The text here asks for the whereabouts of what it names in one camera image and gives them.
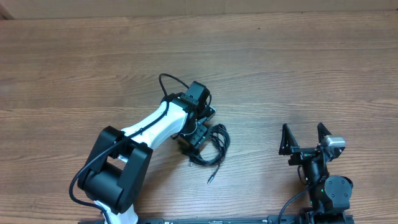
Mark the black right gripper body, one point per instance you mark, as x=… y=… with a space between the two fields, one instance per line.
x=300 y=155

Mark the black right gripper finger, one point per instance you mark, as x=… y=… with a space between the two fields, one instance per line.
x=323 y=133
x=288 y=144

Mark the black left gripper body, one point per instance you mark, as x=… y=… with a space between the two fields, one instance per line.
x=195 y=135

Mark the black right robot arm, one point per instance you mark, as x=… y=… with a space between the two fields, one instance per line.
x=329 y=194

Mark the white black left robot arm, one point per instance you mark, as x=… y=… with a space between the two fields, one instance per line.
x=113 y=174

